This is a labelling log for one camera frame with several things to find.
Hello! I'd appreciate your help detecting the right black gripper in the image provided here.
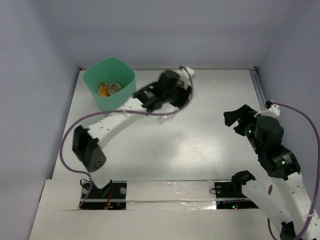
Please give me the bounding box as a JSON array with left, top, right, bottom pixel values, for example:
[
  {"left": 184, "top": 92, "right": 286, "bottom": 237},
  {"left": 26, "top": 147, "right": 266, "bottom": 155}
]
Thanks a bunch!
[{"left": 224, "top": 103, "right": 263, "bottom": 154}]

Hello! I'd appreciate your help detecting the blue label yellow bottle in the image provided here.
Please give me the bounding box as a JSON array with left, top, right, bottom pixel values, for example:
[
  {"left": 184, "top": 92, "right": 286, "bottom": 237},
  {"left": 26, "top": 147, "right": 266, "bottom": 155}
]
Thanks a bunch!
[{"left": 107, "top": 82, "right": 123, "bottom": 96}]

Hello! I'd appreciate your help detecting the short orange bottle yellow cap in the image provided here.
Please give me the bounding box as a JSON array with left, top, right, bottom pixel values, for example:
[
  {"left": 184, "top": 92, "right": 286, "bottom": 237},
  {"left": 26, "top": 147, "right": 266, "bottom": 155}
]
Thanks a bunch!
[{"left": 99, "top": 82, "right": 109, "bottom": 92}]

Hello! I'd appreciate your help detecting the large clear water bottle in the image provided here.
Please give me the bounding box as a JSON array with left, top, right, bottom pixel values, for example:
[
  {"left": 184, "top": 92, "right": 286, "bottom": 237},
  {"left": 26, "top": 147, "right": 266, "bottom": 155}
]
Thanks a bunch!
[{"left": 156, "top": 104, "right": 179, "bottom": 125}]

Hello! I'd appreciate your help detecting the small orange juice bottle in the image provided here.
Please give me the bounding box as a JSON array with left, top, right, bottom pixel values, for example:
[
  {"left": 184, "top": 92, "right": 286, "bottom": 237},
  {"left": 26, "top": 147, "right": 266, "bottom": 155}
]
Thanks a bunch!
[{"left": 97, "top": 91, "right": 110, "bottom": 97}]

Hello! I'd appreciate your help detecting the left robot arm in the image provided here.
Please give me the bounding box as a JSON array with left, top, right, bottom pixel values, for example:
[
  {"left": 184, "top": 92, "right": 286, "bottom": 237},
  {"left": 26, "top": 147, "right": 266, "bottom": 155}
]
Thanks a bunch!
[{"left": 72, "top": 66, "right": 195, "bottom": 198}]

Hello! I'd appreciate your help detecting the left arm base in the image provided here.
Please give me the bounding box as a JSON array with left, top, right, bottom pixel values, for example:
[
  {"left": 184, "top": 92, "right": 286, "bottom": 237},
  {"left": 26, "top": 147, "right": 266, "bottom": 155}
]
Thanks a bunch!
[{"left": 79, "top": 180, "right": 127, "bottom": 210}]

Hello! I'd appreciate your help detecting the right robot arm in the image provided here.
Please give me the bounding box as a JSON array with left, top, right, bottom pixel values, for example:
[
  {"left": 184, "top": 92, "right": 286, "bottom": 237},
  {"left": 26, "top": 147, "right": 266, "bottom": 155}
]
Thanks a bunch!
[{"left": 223, "top": 101, "right": 320, "bottom": 240}]

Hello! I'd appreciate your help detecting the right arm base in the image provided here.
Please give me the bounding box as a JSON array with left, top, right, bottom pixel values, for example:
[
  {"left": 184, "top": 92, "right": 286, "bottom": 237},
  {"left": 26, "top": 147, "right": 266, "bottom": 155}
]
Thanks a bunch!
[{"left": 210, "top": 170, "right": 258, "bottom": 210}]

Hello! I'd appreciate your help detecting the green plastic bin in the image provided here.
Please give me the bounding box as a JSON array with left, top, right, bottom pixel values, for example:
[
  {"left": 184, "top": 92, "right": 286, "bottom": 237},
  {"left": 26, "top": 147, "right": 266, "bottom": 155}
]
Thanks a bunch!
[{"left": 83, "top": 57, "right": 137, "bottom": 111}]

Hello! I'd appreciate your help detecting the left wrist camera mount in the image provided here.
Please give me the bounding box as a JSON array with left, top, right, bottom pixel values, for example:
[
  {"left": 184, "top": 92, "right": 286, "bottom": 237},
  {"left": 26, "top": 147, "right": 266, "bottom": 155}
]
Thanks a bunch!
[{"left": 174, "top": 66, "right": 196, "bottom": 87}]

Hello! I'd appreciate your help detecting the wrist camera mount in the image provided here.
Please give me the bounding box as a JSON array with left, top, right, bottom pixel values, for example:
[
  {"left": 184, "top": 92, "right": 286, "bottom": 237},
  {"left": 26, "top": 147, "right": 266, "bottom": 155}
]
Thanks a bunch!
[
  {"left": 174, "top": 66, "right": 196, "bottom": 87},
  {"left": 254, "top": 100, "right": 280, "bottom": 119}
]

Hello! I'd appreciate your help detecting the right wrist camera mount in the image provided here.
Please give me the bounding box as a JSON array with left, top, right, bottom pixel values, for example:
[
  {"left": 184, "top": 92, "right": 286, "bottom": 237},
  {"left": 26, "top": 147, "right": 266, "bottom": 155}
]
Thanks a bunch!
[{"left": 254, "top": 100, "right": 280, "bottom": 119}]

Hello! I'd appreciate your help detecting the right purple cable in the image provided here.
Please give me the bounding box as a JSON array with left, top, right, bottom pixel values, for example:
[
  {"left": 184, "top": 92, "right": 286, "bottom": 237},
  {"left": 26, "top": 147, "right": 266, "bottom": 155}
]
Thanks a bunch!
[{"left": 266, "top": 101, "right": 320, "bottom": 240}]

